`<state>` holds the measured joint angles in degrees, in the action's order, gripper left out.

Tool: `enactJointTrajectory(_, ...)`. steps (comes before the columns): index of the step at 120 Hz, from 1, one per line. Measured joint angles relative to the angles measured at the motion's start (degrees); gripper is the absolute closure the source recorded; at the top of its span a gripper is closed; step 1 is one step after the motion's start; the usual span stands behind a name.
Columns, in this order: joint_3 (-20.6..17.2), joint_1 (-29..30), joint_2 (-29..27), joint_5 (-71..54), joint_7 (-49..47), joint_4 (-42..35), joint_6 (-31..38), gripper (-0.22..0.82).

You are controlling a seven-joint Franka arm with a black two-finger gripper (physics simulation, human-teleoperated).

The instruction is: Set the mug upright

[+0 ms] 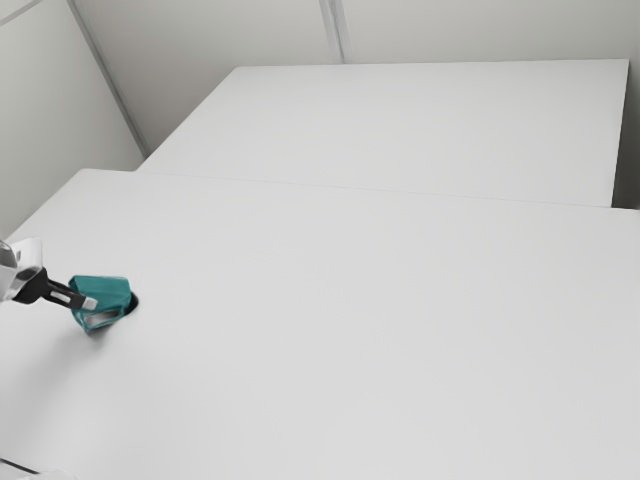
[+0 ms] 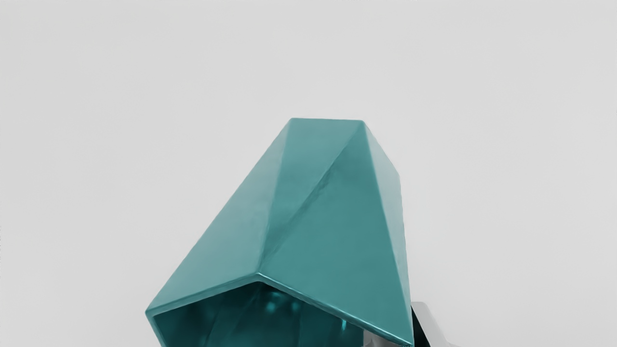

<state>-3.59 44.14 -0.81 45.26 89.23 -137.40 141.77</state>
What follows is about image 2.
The teal faceted mug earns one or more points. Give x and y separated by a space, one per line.
313 231

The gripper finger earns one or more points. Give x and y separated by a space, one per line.
429 325

